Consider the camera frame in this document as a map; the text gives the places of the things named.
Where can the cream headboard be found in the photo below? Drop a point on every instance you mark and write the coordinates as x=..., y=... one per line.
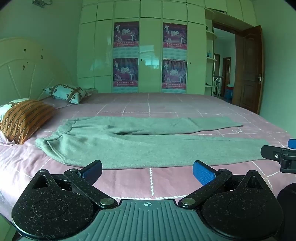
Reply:
x=18, y=69

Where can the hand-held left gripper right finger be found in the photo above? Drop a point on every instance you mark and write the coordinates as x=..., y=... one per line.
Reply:
x=203, y=172

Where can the brown wooden door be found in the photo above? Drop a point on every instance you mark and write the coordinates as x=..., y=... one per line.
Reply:
x=248, y=69

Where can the metal stair railing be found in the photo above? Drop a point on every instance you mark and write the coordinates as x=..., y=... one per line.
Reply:
x=217, y=84

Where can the cream glossy wardrobe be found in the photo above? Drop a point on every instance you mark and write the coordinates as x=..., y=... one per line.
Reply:
x=150, y=46

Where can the brown hallway door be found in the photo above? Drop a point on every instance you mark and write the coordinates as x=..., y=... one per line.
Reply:
x=226, y=69

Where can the pink flat pillow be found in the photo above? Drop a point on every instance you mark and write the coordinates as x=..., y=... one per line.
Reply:
x=56, y=103

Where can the bed with pink checked sheet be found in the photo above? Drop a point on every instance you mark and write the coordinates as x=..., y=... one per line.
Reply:
x=173, y=104

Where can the teal patterned pillow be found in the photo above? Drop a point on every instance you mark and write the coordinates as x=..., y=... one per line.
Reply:
x=62, y=91

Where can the cream corner shelf unit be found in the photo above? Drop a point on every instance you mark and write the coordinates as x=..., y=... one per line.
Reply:
x=209, y=34

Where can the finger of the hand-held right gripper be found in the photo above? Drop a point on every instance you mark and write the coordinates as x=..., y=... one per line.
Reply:
x=285, y=158
x=292, y=143

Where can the grey-green pants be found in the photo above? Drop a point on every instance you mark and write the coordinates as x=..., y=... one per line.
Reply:
x=138, y=148

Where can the purple wall poster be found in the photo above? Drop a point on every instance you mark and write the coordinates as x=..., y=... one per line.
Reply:
x=126, y=34
x=174, y=74
x=125, y=72
x=174, y=36

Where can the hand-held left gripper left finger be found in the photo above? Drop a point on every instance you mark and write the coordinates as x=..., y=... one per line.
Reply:
x=92, y=172

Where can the brown wooden door frame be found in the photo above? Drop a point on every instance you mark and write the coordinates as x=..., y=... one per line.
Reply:
x=231, y=26

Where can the orange striped pillow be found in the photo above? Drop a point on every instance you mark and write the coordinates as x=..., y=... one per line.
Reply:
x=23, y=120

